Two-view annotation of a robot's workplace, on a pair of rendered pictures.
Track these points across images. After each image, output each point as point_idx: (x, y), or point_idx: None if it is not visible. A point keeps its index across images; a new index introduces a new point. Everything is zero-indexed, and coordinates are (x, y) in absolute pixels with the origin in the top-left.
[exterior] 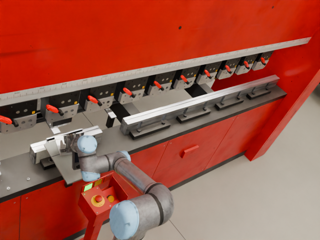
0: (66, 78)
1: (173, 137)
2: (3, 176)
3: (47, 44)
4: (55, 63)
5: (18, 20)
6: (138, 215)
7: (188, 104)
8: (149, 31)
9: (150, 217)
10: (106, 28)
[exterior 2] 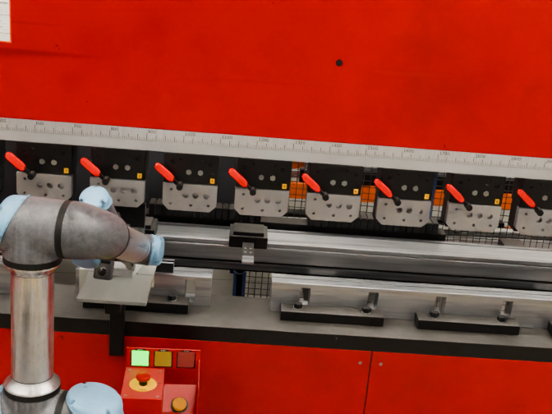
0: (117, 119)
1: (383, 346)
2: None
3: (81, 48)
4: (95, 85)
5: (38, 2)
6: (20, 204)
7: (450, 291)
8: (266, 58)
9: (39, 213)
10: (177, 37)
